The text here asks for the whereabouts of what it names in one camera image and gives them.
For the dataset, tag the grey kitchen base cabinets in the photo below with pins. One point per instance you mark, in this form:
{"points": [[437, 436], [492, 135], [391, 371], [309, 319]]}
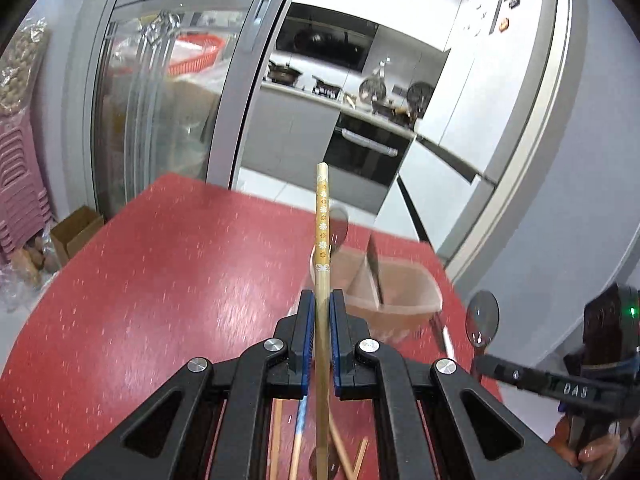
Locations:
{"points": [[285, 135]]}

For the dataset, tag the pink plastic utensil holder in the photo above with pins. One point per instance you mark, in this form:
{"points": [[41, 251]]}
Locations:
{"points": [[400, 285]]}

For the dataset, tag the frying pan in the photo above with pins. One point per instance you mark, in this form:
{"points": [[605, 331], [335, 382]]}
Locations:
{"points": [[392, 112]]}

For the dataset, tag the person's right hand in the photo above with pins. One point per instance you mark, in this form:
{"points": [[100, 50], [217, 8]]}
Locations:
{"points": [[597, 452]]}

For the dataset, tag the white refrigerator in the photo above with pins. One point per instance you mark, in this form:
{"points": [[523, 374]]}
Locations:
{"points": [[480, 85]]}

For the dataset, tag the stack of pink stools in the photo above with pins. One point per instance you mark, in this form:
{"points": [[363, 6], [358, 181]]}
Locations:
{"points": [[20, 185]]}

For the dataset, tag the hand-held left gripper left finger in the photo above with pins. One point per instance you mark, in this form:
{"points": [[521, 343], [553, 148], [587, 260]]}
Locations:
{"points": [[307, 345]]}

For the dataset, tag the dark wok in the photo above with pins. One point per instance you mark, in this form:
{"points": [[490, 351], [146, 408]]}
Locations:
{"points": [[282, 74]]}

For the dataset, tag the dark slim utensil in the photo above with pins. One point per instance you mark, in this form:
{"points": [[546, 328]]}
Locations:
{"points": [[374, 265]]}

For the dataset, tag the flower patterned bamboo chopstick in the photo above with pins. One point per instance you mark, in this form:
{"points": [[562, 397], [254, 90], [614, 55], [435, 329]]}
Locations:
{"points": [[322, 240]]}

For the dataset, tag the clear plastic bags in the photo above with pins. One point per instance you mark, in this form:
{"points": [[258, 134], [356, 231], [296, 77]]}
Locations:
{"points": [[22, 275]]}

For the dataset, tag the blue patterned bamboo chopstick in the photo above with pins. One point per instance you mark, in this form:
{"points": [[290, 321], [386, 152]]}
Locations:
{"points": [[299, 435]]}

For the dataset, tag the clear bag of nuts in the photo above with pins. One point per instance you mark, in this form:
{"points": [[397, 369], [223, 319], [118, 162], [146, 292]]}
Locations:
{"points": [[20, 70]]}

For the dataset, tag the red plastic basket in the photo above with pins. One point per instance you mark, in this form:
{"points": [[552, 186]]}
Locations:
{"points": [[195, 55]]}

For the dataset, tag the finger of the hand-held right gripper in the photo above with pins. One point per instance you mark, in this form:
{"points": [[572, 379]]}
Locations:
{"points": [[530, 379]]}

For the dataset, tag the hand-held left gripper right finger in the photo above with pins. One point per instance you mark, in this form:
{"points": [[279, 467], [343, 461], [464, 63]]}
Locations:
{"points": [[336, 345]]}

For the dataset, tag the group of fridge magnets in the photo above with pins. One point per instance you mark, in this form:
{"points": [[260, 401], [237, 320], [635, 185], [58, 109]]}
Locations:
{"points": [[507, 5]]}

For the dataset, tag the black pan on hob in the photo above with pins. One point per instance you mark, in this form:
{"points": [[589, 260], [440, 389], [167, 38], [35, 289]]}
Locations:
{"points": [[327, 87]]}

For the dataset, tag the black range hood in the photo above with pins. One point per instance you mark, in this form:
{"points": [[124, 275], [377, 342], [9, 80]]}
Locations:
{"points": [[325, 45]]}

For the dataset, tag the grey framed glass sliding door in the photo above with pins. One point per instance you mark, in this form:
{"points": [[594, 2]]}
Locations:
{"points": [[150, 135]]}

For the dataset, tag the black built-in oven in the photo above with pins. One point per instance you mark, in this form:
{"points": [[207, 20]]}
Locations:
{"points": [[365, 155]]}

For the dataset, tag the round metal rack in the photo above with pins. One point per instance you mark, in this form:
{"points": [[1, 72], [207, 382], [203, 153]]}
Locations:
{"points": [[372, 87], [420, 96]]}

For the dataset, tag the cardboard box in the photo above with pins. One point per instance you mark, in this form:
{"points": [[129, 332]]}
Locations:
{"points": [[75, 232]]}

